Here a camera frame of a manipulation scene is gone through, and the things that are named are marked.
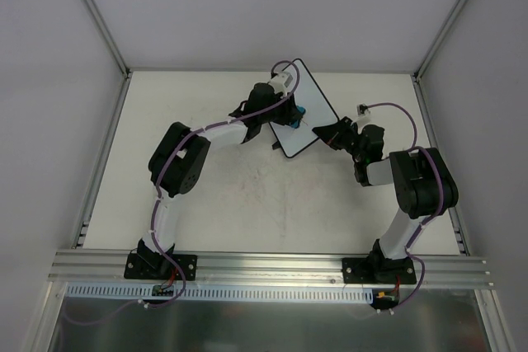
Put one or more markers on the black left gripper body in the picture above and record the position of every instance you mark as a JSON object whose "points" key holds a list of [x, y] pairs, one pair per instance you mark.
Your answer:
{"points": [[286, 112]]}

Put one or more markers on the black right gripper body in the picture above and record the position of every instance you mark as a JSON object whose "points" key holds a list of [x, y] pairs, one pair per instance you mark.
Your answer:
{"points": [[344, 134]]}

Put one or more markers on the blue foam whiteboard eraser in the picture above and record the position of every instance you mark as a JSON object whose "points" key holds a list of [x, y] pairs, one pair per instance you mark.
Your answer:
{"points": [[296, 117]]}

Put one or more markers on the small black-framed whiteboard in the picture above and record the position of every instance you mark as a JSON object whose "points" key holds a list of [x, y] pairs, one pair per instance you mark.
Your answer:
{"points": [[318, 112]]}

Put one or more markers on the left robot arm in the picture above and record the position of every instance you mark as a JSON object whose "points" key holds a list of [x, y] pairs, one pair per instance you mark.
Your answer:
{"points": [[178, 160]]}

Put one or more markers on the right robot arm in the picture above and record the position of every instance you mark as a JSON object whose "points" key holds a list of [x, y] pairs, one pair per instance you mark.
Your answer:
{"points": [[423, 185]]}

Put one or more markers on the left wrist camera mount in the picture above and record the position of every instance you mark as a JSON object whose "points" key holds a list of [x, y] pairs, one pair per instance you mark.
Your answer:
{"points": [[281, 82]]}

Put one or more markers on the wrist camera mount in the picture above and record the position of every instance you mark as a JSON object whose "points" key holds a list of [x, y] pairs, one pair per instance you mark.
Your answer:
{"points": [[363, 113], [281, 82]]}

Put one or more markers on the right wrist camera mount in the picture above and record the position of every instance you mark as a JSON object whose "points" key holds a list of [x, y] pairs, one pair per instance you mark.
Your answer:
{"points": [[363, 113]]}

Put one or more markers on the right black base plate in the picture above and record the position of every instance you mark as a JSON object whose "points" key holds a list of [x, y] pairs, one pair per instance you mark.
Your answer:
{"points": [[361, 271]]}

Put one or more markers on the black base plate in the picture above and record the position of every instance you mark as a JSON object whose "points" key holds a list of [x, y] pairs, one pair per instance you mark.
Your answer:
{"points": [[156, 267], [361, 271]]}

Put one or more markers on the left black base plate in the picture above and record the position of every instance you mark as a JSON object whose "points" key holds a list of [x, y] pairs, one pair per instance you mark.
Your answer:
{"points": [[156, 267]]}

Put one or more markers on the aluminium mounting rail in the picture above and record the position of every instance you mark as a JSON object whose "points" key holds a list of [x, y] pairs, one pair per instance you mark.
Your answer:
{"points": [[270, 269]]}

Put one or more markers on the white slotted cable duct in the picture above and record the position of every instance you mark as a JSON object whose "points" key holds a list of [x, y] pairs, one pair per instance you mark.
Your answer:
{"points": [[222, 293]]}

